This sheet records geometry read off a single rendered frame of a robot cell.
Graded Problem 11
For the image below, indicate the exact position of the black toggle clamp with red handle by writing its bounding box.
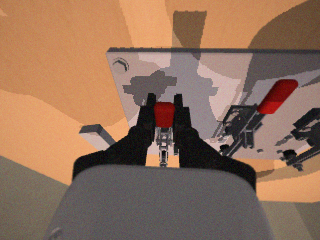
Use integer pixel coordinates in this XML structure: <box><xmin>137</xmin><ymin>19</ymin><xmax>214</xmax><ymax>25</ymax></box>
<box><xmin>220</xmin><ymin>79</ymin><xmax>298</xmax><ymax>158</ymax></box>

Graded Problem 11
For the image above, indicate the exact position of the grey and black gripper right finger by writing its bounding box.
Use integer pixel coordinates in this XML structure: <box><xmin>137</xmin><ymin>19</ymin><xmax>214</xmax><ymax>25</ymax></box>
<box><xmin>173</xmin><ymin>94</ymin><xmax>256</xmax><ymax>193</ymax></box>

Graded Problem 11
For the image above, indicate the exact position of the grey toggle clamp with red handle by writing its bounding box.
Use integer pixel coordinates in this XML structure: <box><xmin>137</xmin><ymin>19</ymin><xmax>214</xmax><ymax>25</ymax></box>
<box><xmin>283</xmin><ymin>108</ymin><xmax>320</xmax><ymax>172</ymax></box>

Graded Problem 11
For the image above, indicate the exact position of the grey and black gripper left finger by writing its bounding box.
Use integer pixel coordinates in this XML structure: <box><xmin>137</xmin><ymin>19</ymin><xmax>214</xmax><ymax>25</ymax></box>
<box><xmin>72</xmin><ymin>93</ymin><xmax>156</xmax><ymax>181</ymax></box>

